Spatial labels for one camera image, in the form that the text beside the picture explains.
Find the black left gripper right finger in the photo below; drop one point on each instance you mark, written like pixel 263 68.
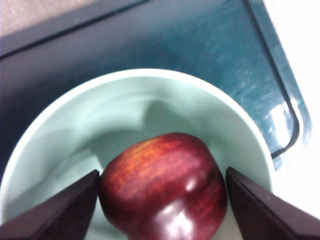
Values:
pixel 270 215

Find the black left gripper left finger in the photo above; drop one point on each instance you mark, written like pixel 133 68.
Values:
pixel 50 217

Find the dark red plum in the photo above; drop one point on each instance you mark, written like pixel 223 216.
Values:
pixel 162 185

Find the teal ribbed bowl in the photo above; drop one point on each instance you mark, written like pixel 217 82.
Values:
pixel 100 112

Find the black rectangular tray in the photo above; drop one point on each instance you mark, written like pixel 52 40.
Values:
pixel 175 37

